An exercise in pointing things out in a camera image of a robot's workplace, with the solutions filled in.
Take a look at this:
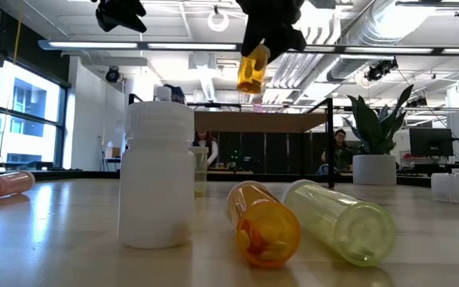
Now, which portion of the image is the white plant pot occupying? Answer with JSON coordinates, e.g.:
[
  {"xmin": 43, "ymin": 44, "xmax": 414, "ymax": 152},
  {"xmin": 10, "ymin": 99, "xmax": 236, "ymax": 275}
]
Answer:
[{"xmin": 351, "ymin": 154, "xmax": 398, "ymax": 186}]

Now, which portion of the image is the yellow hanging strap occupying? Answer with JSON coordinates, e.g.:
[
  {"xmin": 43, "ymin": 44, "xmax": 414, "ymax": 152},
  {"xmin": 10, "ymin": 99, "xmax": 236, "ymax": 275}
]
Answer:
[{"xmin": 12, "ymin": 0, "xmax": 26, "ymax": 65}]

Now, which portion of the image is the large glass window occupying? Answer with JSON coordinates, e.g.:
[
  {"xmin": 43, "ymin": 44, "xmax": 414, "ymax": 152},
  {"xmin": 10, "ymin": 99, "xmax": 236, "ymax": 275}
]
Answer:
[{"xmin": 0, "ymin": 59, "xmax": 69, "ymax": 171}]

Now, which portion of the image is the wide orange bottle white cap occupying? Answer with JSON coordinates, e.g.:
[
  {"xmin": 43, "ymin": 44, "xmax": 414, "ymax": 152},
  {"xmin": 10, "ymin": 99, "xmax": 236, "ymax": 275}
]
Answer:
[{"xmin": 236, "ymin": 43, "xmax": 271, "ymax": 96}]

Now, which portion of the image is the translucent white plastic bottle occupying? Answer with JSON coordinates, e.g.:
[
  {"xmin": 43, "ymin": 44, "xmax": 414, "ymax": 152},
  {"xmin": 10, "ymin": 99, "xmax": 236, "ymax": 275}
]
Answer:
[{"xmin": 118, "ymin": 100, "xmax": 196, "ymax": 249}]

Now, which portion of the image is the pale green pill bottle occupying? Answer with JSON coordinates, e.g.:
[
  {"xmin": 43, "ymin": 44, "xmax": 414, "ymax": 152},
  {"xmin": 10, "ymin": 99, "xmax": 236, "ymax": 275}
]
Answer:
[{"xmin": 281, "ymin": 179, "xmax": 397, "ymax": 268}]

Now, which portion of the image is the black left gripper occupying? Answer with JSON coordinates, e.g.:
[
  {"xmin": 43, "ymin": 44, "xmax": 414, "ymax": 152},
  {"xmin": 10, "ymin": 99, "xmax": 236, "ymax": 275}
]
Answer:
[{"xmin": 96, "ymin": 0, "xmax": 147, "ymax": 33}]

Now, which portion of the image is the black computer monitor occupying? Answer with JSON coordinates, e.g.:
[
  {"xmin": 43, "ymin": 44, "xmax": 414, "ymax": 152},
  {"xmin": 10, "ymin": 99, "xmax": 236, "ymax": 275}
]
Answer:
[{"xmin": 408, "ymin": 127, "xmax": 454, "ymax": 158}]

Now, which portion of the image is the wooden shelf black metal frame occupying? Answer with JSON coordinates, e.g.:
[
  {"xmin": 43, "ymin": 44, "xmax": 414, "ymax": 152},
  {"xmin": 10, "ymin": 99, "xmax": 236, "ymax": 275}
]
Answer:
[{"xmin": 127, "ymin": 93, "xmax": 336, "ymax": 189}]

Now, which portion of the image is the person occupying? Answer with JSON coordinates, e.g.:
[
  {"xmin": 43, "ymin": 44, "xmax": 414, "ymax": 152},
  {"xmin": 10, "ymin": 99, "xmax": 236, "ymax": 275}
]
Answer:
[
  {"xmin": 192, "ymin": 131, "xmax": 219, "ymax": 167},
  {"xmin": 320, "ymin": 128, "xmax": 359, "ymax": 175}
]

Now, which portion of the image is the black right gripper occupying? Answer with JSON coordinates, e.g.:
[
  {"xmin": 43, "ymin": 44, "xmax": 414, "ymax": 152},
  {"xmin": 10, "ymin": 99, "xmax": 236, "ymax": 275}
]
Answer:
[{"xmin": 235, "ymin": 0, "xmax": 307, "ymax": 63}]

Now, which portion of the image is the small pale yellow bottle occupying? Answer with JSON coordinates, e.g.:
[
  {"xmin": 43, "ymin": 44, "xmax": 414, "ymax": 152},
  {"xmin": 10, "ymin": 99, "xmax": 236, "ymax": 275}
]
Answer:
[{"xmin": 190, "ymin": 146, "xmax": 210, "ymax": 197}]

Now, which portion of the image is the long ceiling light fixture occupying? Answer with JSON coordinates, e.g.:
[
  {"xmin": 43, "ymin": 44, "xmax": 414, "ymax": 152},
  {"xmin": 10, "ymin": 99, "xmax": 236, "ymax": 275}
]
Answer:
[{"xmin": 37, "ymin": 38, "xmax": 459, "ymax": 56}]

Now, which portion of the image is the white ring lamp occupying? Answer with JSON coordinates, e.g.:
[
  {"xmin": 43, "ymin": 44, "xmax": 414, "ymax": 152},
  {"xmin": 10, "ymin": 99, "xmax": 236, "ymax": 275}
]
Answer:
[{"xmin": 207, "ymin": 10, "xmax": 230, "ymax": 33}]

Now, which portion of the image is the black ceiling camera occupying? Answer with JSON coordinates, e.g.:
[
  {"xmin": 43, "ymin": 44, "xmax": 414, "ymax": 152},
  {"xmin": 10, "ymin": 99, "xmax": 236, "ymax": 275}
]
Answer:
[{"xmin": 363, "ymin": 58, "xmax": 399, "ymax": 83}]

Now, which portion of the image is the orange pill bottle with tablets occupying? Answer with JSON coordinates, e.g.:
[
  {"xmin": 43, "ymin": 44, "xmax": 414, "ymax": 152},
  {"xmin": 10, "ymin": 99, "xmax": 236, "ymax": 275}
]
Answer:
[{"xmin": 225, "ymin": 180, "xmax": 301, "ymax": 269}]

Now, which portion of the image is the silver ventilation duct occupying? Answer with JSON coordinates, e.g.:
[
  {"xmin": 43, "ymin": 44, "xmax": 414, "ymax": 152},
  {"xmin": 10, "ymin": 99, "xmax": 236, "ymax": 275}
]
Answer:
[{"xmin": 292, "ymin": 0, "xmax": 440, "ymax": 83}]

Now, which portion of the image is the green snake plant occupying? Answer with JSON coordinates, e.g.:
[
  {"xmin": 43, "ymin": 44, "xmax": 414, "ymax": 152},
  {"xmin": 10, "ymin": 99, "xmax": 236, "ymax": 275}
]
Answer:
[{"xmin": 343, "ymin": 84, "xmax": 414, "ymax": 156}]

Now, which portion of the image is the pink pill bottle white cap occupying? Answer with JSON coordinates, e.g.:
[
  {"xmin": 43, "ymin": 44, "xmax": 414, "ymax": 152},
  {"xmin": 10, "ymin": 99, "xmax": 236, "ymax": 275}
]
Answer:
[{"xmin": 0, "ymin": 170, "xmax": 36, "ymax": 200}]

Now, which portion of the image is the clear bottle white cap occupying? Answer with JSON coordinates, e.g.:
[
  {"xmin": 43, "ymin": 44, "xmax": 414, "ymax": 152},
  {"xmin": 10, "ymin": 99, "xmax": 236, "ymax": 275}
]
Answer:
[{"xmin": 155, "ymin": 85, "xmax": 173, "ymax": 103}]

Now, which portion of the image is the black ceiling spotlight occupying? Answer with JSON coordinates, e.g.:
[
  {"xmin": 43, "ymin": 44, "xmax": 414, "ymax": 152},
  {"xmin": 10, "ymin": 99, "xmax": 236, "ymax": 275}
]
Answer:
[{"xmin": 104, "ymin": 65, "xmax": 121, "ymax": 84}]

